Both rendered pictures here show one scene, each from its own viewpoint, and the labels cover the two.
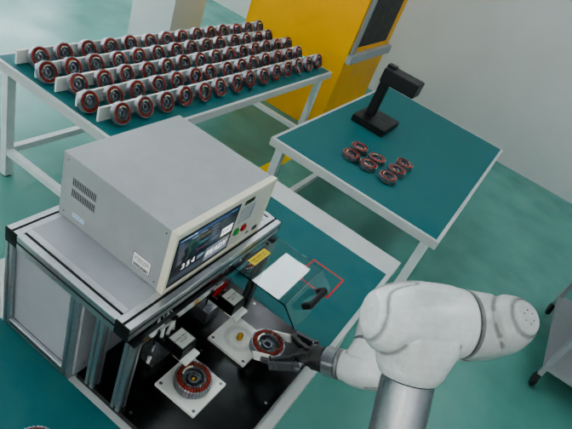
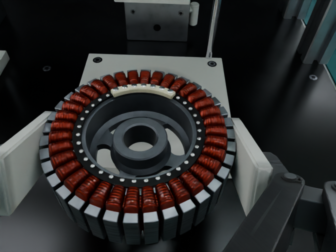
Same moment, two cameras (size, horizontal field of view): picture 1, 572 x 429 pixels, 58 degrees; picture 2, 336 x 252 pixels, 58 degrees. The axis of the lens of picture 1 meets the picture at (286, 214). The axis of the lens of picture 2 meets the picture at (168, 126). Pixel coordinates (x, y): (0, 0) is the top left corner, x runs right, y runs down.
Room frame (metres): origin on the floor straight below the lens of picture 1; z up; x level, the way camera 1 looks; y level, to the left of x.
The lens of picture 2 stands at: (1.11, -0.22, 0.99)
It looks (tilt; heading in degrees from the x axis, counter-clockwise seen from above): 50 degrees down; 70
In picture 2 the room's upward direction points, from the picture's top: 3 degrees clockwise
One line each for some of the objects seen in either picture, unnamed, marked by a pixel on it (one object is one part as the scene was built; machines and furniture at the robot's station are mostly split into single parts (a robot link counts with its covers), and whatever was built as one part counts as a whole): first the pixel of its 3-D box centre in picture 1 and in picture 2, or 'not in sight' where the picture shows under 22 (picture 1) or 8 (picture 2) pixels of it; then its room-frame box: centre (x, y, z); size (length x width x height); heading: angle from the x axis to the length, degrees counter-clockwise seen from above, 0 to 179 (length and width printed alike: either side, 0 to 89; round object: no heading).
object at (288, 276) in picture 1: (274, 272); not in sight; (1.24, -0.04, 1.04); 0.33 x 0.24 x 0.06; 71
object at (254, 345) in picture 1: (266, 345); (140, 144); (1.13, -0.11, 0.84); 0.11 x 0.11 x 0.04
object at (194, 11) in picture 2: not in sight; (193, 15); (1.25, 0.09, 0.80); 0.01 x 0.01 x 0.03; 71
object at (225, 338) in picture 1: (238, 339); (152, 106); (1.16, -0.02, 0.78); 0.15 x 0.15 x 0.01; 71
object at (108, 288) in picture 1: (161, 229); not in sight; (1.16, 0.32, 1.09); 0.68 x 0.44 x 0.05; 161
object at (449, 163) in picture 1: (382, 187); not in sight; (3.36, -0.57, 0.38); 1.85 x 1.10 x 0.75; 161
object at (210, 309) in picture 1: (207, 309); (157, 10); (1.21, 0.12, 0.80); 0.08 x 0.05 x 0.06; 161
